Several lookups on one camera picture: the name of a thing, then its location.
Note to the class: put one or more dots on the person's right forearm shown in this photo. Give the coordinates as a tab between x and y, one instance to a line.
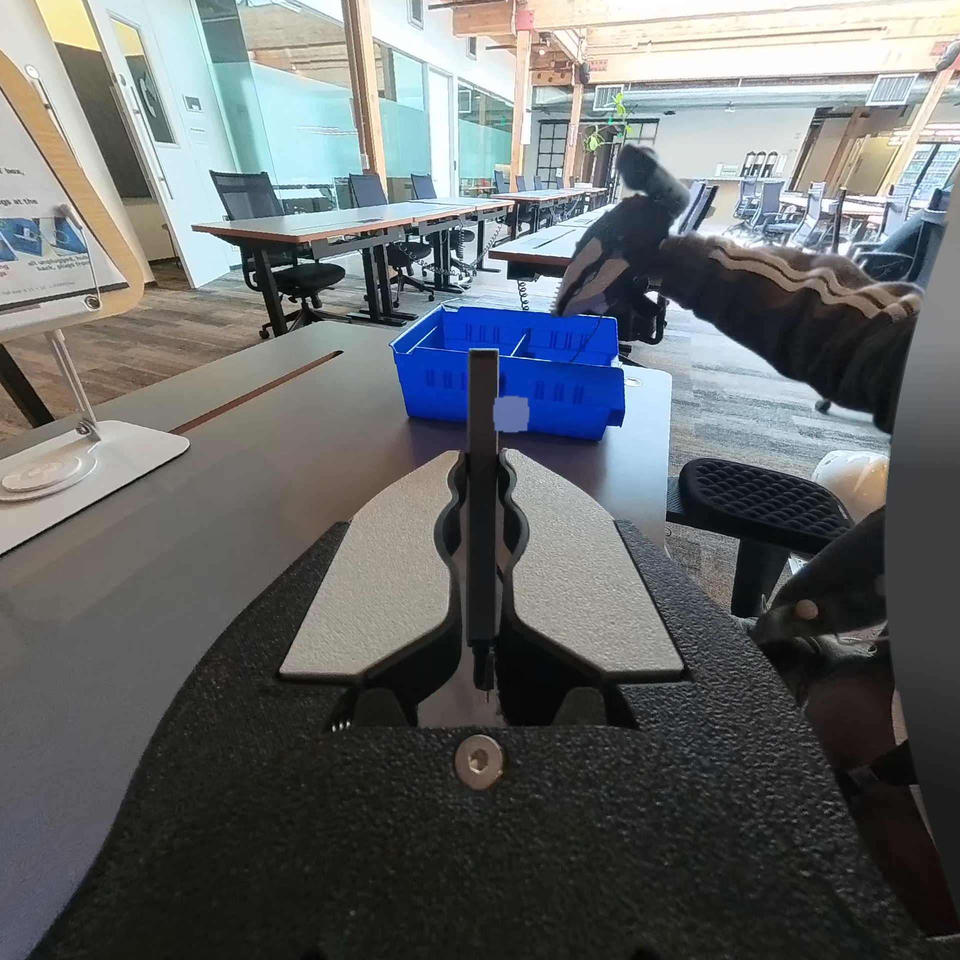
795	308

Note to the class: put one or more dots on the wooden support column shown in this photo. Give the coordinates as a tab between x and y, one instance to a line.
365	90

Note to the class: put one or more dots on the wooden office desk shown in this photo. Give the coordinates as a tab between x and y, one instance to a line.
330	225
548	240

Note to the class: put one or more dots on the blue plastic bin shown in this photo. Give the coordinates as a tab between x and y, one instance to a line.
510	390

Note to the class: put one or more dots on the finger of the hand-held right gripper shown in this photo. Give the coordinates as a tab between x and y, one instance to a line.
593	278

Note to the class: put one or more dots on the printed paper sheet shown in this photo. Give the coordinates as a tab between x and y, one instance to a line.
45	225

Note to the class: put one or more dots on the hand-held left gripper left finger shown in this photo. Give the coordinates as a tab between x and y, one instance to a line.
375	585

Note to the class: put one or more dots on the white document stand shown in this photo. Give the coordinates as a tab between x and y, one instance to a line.
75	480

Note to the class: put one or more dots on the black office chair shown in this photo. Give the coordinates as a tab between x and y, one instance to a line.
780	210
263	240

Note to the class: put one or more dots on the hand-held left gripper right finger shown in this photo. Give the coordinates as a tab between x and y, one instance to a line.
593	585

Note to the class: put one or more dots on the black mesh chair armrest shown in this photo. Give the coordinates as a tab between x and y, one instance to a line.
758	503

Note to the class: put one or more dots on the grey slim usb hub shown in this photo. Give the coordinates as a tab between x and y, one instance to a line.
482	495

